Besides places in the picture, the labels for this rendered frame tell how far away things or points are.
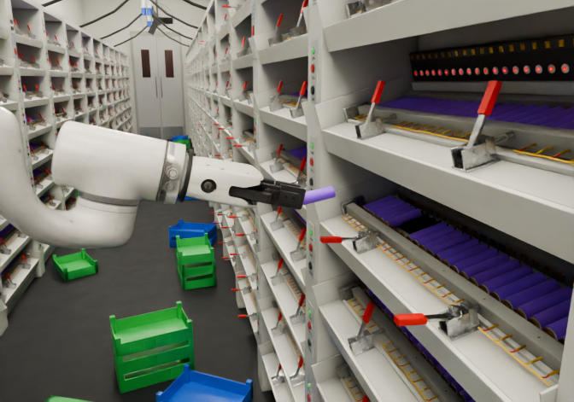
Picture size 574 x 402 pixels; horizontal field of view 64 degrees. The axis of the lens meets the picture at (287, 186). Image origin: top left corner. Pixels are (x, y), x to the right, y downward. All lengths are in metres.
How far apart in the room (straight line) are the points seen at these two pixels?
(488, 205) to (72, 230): 0.46
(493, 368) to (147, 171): 0.45
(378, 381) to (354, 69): 0.56
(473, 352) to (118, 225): 0.44
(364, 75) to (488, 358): 0.58
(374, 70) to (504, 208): 0.55
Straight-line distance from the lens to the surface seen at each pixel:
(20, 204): 0.57
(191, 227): 3.62
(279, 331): 1.63
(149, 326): 2.15
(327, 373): 1.11
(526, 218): 0.43
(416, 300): 0.63
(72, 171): 0.62
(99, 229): 0.62
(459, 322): 0.56
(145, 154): 0.61
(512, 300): 0.58
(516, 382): 0.51
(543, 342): 0.52
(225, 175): 0.60
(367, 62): 0.93
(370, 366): 0.83
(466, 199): 0.50
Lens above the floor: 1.20
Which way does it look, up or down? 13 degrees down
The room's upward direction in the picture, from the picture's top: straight up
